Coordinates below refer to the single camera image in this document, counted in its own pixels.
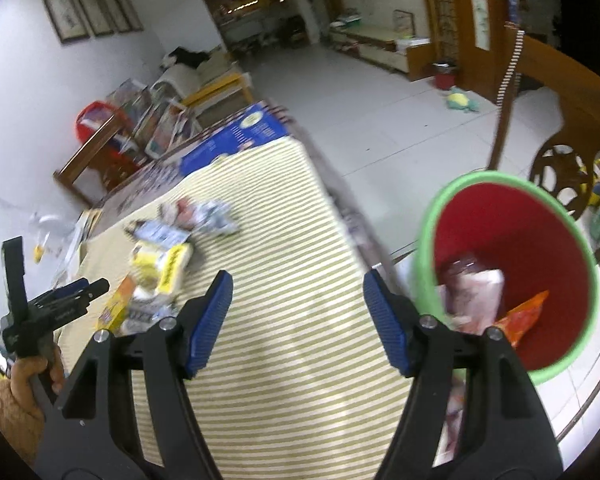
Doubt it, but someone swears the grey white crumpled paper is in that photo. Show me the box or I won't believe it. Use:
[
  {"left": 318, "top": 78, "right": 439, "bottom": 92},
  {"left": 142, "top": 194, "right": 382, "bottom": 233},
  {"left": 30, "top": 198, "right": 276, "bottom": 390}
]
[{"left": 195, "top": 200, "right": 241, "bottom": 236}]

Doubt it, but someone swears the small red waste bin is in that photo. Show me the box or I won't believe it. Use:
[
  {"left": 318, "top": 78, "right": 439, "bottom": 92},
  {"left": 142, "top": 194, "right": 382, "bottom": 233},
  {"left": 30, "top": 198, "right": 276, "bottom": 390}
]
[{"left": 431, "top": 60, "right": 458, "bottom": 90}]

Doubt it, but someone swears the black and white wrapper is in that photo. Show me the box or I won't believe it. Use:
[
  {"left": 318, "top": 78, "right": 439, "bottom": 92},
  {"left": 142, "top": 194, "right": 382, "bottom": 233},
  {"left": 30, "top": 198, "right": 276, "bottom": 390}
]
[{"left": 120, "top": 285, "right": 181, "bottom": 336}]

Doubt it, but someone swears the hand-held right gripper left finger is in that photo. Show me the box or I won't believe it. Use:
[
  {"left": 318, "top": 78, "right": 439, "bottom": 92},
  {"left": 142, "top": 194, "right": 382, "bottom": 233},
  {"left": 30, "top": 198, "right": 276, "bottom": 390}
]
[{"left": 35, "top": 269, "right": 234, "bottom": 480}]

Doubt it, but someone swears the person's left hand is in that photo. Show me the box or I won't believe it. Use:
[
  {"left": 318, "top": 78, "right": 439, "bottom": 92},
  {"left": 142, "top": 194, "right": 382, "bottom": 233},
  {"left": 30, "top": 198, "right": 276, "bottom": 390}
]
[{"left": 7, "top": 342, "right": 67, "bottom": 401}]

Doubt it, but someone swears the dark framed wall picture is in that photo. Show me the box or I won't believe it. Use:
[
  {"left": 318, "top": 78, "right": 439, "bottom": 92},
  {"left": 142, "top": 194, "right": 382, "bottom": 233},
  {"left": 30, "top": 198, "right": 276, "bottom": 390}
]
[
  {"left": 94, "top": 0, "right": 132, "bottom": 34},
  {"left": 35, "top": 0, "right": 91, "bottom": 44},
  {"left": 111, "top": 0, "right": 145, "bottom": 32},
  {"left": 69, "top": 0, "right": 115, "bottom": 37}
]

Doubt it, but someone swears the black and white plush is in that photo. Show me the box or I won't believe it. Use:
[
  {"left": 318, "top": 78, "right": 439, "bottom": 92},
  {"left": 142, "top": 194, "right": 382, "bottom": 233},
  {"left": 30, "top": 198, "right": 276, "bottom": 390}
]
[{"left": 161, "top": 46, "right": 208, "bottom": 70}]

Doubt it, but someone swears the yellow striped table mat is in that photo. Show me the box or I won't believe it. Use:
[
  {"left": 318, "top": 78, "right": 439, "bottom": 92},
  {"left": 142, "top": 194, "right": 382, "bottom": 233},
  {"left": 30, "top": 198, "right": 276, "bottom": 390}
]
[{"left": 60, "top": 137, "right": 416, "bottom": 480}]

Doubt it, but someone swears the green plush toy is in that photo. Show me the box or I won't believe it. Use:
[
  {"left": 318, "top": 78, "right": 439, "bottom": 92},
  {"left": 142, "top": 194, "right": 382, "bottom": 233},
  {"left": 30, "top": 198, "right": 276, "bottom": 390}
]
[{"left": 445, "top": 87, "right": 481, "bottom": 113}]

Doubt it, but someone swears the bead string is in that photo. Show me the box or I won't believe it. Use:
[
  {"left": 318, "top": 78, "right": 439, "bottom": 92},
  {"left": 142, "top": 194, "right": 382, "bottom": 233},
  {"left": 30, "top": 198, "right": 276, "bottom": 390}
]
[{"left": 497, "top": 22, "right": 525, "bottom": 106}]

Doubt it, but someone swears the reddish paper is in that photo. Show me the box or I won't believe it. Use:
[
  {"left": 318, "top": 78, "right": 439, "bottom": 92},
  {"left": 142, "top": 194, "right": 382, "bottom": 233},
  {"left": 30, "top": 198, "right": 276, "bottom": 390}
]
[{"left": 160, "top": 200, "right": 201, "bottom": 228}]

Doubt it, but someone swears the pale pink cloth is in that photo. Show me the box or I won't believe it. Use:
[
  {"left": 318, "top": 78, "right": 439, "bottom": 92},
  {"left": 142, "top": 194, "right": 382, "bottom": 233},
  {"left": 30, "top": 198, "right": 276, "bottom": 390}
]
[{"left": 445, "top": 375, "right": 468, "bottom": 466}]

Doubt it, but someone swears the white desk lamp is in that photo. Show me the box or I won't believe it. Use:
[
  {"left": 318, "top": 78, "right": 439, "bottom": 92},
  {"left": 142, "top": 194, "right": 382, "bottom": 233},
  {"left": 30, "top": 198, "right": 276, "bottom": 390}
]
[{"left": 25, "top": 205, "right": 88, "bottom": 286}]

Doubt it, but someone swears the red bag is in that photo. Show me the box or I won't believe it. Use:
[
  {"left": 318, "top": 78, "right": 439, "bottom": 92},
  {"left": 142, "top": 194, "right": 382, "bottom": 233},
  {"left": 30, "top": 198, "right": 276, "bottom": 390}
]
[{"left": 75, "top": 101, "right": 126, "bottom": 143}]

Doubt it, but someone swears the yellow snack box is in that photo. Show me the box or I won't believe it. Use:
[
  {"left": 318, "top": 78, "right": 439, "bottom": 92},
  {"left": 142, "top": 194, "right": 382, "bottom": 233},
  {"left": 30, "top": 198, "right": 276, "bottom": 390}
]
[{"left": 100, "top": 275, "right": 136, "bottom": 333}]

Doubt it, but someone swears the yellow covered book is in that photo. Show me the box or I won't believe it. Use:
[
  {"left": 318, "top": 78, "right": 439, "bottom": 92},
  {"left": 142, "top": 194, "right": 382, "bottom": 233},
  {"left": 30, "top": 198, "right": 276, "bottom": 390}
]
[{"left": 77, "top": 207, "right": 103, "bottom": 241}]

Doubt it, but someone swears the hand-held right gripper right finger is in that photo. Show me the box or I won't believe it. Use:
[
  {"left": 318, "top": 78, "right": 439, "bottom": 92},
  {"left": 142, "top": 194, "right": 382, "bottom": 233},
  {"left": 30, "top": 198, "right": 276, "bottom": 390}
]
[{"left": 363, "top": 268, "right": 566, "bottom": 480}]

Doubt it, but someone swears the red bin with green rim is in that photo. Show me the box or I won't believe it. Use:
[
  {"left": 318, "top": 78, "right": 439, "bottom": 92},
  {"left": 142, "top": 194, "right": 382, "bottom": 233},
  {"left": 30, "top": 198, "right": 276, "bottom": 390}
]
[{"left": 412, "top": 171, "right": 600, "bottom": 386}]

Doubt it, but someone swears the carved wooden chair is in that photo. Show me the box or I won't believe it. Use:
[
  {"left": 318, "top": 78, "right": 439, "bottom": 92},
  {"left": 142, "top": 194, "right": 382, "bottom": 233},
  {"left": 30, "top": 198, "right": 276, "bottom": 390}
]
[{"left": 485, "top": 25, "right": 600, "bottom": 261}]

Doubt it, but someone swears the wooden sofa with cushions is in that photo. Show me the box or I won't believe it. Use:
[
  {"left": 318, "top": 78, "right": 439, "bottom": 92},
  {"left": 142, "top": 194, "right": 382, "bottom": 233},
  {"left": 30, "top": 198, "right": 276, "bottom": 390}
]
[{"left": 152, "top": 50, "right": 255, "bottom": 111}]

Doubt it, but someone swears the hanging wall scroll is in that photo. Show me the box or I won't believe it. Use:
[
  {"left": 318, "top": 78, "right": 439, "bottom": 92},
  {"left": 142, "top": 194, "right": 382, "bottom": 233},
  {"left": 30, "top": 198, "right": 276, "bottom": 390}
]
[{"left": 471, "top": 0, "right": 492, "bottom": 52}]

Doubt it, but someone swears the orange snack bag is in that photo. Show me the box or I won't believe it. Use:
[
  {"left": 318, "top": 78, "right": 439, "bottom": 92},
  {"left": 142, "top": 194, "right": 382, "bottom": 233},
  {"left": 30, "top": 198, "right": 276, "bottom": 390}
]
[{"left": 495, "top": 290, "right": 551, "bottom": 351}]

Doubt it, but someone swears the small framed picture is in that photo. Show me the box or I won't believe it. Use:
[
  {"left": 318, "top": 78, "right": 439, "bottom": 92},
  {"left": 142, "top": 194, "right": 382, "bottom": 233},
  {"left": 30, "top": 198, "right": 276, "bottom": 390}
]
[{"left": 391, "top": 9, "right": 415, "bottom": 36}]

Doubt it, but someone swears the pale pink tissue pack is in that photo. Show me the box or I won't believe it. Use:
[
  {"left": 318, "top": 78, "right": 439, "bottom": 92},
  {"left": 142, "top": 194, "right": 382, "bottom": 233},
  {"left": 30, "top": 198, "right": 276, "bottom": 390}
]
[{"left": 437, "top": 269, "right": 506, "bottom": 333}]

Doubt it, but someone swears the white rack with pictures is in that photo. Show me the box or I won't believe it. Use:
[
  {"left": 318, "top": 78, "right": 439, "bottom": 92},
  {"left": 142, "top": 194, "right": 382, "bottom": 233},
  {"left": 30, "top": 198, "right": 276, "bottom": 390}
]
[{"left": 107, "top": 77, "right": 203, "bottom": 161}]

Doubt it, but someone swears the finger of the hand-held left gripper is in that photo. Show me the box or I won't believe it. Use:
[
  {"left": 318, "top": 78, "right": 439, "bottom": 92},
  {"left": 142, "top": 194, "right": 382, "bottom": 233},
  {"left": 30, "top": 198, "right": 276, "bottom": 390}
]
[
  {"left": 1, "top": 236, "right": 29, "bottom": 327},
  {"left": 30, "top": 277, "right": 110, "bottom": 319}
]

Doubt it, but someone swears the plain wooden chair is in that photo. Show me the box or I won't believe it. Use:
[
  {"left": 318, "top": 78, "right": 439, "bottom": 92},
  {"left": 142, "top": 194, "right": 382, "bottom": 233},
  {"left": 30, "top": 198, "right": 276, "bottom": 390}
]
[{"left": 54, "top": 115, "right": 151, "bottom": 206}]

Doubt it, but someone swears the low television cabinet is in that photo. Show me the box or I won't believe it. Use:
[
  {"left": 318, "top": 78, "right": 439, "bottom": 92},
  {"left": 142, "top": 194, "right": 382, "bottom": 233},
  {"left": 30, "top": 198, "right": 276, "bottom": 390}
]
[{"left": 329, "top": 7, "right": 433, "bottom": 81}]

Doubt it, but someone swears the yellow and white medicine box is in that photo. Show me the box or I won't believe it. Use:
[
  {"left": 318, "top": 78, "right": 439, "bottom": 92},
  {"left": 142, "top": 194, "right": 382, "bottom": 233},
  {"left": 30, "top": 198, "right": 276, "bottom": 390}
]
[{"left": 130, "top": 240, "right": 193, "bottom": 296}]

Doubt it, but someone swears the blue printed booklet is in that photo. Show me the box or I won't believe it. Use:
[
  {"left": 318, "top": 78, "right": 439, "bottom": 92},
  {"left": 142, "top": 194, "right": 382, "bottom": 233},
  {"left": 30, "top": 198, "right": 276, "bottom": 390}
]
[{"left": 180, "top": 102, "right": 291, "bottom": 176}]

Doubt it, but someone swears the blue and white packet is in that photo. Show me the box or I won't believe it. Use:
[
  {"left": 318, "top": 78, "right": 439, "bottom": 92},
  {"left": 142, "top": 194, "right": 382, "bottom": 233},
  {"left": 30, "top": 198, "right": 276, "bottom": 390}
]
[{"left": 140, "top": 220, "right": 191, "bottom": 246}]

